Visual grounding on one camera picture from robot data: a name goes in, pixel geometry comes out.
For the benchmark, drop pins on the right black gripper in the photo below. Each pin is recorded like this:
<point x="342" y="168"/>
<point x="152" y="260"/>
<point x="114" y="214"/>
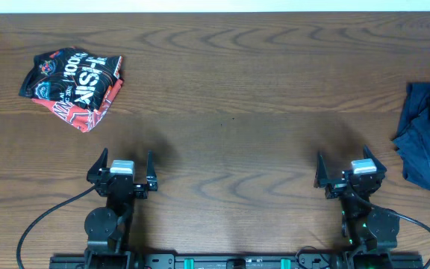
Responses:
<point x="337" y="186"/>

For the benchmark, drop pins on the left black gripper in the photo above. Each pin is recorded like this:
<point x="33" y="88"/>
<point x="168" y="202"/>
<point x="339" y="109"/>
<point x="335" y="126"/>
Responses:
<point x="139" y="193"/>

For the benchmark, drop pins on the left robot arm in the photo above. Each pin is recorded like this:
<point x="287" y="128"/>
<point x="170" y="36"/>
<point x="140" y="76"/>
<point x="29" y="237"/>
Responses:
<point x="108" y="227"/>

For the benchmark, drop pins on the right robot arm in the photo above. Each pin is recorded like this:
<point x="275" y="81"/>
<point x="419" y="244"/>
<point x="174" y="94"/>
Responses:
<point x="371" y="231"/>

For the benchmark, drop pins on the folded red printed shirt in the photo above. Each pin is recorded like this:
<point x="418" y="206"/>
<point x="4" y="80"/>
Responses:
<point x="82" y="119"/>

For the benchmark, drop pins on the navy blue crumpled garment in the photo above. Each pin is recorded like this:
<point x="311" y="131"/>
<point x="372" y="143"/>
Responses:
<point x="412" y="138"/>

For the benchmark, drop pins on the folded black printed shirt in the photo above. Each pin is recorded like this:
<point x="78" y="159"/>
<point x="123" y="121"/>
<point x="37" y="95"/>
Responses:
<point x="71" y="75"/>

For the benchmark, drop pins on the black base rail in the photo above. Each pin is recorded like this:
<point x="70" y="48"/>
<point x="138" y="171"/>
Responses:
<point x="303" y="260"/>

